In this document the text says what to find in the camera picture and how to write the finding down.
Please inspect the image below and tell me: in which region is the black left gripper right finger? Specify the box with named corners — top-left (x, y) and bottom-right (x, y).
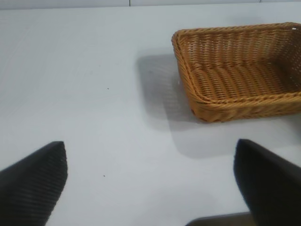
top-left (233, 138), bottom-right (301, 226)

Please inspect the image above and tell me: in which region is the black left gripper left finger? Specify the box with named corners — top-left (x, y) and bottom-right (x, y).
top-left (0, 140), bottom-right (69, 226)

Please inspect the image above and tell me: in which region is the tan woven wicker basket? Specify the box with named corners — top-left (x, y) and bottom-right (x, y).
top-left (171, 22), bottom-right (301, 123)

